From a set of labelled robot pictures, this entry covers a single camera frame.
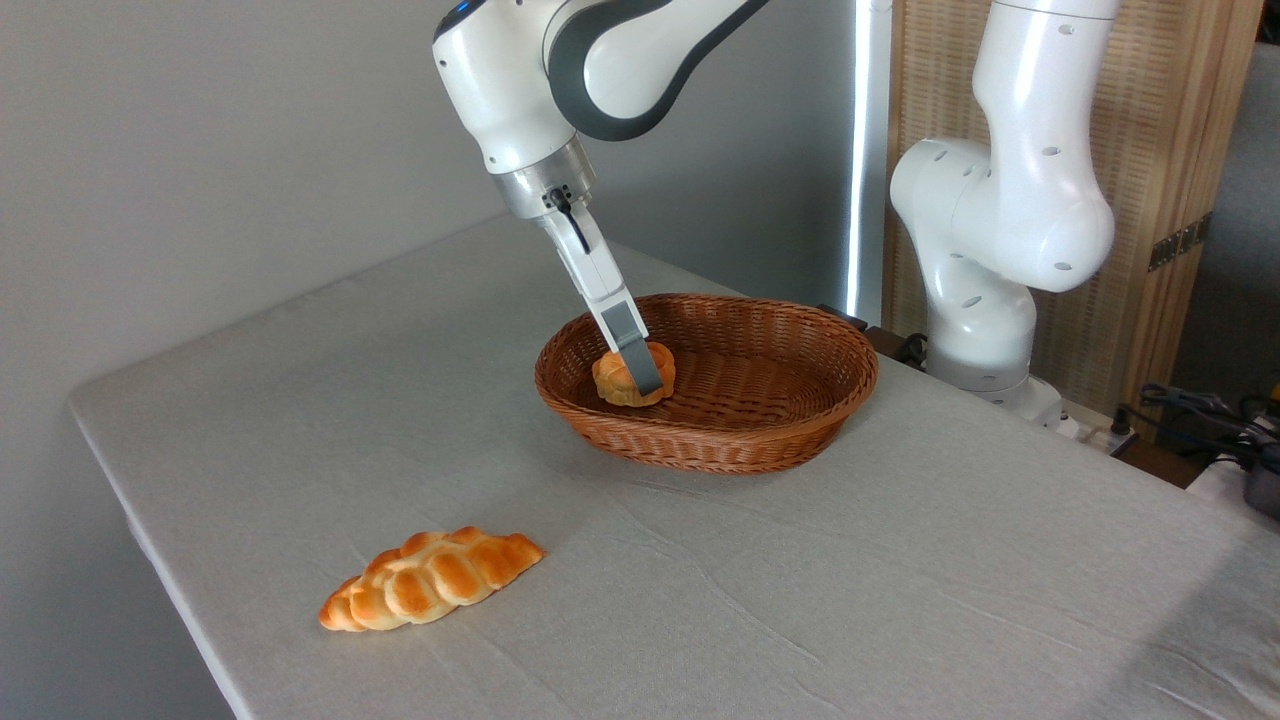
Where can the round bread roll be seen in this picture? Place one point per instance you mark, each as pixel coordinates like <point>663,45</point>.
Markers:
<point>612,385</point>

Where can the long braided bread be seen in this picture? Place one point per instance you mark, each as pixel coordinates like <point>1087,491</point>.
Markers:
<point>430,580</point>

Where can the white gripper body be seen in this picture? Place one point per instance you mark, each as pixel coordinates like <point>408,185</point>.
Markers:
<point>590,265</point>

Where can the metal screen hinge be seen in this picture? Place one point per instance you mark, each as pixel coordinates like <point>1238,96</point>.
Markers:
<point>1180,242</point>

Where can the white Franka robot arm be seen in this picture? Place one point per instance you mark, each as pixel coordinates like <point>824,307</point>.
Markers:
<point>500,80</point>

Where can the silver vertical pole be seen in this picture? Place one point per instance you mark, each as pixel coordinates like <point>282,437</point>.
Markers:
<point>868,150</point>

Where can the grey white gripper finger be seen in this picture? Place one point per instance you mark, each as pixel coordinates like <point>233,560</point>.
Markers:
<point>640,360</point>

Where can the grey tablecloth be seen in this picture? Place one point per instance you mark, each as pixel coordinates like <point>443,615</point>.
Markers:
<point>800,600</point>

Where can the brown wicker basket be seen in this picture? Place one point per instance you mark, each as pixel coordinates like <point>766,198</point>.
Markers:
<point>770,400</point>

